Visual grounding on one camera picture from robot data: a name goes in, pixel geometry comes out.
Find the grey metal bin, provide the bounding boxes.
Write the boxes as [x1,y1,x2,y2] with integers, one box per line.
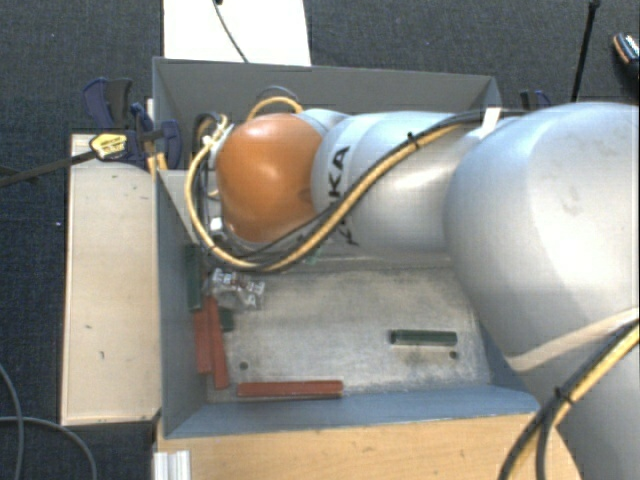
[151,56,542,440]

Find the red-brown flat block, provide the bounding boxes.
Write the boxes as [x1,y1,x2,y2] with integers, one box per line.
[236,379,346,400]
[206,295,232,391]
[193,297,214,375]

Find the pale wood board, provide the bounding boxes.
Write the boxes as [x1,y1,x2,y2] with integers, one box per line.
[59,133,164,427]

